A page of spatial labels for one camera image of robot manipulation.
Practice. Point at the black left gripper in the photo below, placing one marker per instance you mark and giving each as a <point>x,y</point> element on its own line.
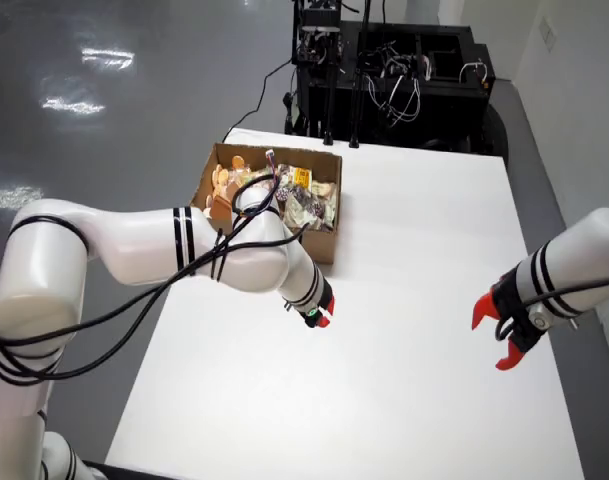
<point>311,306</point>

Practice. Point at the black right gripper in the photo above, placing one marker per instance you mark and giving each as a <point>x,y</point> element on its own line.
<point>514,310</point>

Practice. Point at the pale green snack packet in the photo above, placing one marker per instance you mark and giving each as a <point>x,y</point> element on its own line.
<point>299,212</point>

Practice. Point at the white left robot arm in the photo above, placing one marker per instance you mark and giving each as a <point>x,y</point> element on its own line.
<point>134,245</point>

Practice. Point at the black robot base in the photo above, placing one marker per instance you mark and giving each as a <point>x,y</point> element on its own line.
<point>114,472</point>

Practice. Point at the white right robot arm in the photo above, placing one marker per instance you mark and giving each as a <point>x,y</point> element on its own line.
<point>584,250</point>

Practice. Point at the yellow snack packet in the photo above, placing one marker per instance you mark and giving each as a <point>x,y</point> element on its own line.
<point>303,176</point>

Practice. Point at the clear cookie packet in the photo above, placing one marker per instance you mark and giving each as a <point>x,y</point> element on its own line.
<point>325,190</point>

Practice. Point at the brown cardboard box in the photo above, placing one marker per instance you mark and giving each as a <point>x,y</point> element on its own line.
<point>324,162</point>

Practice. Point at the brown rectangular biscuit pack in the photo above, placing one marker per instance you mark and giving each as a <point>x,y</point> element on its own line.
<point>224,196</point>

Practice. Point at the round golden cookie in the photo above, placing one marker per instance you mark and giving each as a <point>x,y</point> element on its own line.
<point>239,161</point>
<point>220,176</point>

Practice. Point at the thin black stand pole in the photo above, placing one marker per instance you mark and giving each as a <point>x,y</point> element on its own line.
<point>329,110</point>
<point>355,110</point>

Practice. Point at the black clamp with green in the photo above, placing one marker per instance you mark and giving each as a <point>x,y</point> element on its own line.
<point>291,112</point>

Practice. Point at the black curved base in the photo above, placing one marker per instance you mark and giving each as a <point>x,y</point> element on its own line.
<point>499,130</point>

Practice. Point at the black equipment rack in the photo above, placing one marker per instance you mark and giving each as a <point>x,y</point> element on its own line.
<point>444,110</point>

